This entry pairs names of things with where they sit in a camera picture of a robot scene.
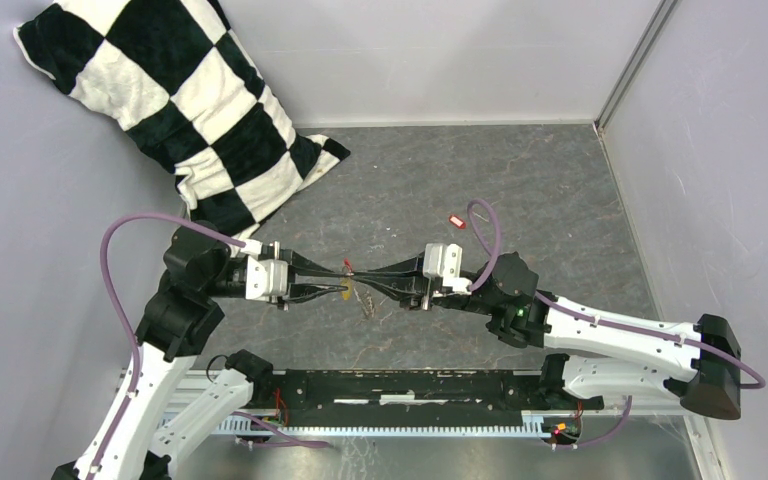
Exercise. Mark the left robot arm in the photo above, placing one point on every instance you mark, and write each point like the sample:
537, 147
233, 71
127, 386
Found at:
152, 358

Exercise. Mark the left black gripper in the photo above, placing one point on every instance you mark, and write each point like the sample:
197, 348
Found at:
300, 292

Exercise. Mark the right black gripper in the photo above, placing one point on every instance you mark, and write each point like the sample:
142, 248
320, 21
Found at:
405, 281

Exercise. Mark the black white checkered pillow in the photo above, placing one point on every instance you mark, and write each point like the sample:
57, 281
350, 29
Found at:
176, 79

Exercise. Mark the aluminium frame rail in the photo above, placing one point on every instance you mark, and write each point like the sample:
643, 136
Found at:
561, 431

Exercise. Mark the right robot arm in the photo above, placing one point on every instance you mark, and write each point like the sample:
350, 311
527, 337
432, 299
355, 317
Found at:
695, 363

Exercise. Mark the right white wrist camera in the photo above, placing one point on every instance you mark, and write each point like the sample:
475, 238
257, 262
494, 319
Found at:
442, 267

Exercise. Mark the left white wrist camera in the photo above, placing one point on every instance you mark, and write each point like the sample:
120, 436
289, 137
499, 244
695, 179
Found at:
266, 274

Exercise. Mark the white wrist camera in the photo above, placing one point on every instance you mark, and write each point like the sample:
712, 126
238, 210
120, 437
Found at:
266, 274
442, 267

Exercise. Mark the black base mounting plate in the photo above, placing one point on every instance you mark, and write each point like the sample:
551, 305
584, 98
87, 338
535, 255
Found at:
411, 398

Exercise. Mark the aluminium corner profile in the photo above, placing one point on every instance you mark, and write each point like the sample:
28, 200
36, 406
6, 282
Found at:
640, 53

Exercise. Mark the small red key tag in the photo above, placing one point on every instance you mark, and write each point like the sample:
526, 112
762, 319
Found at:
457, 222

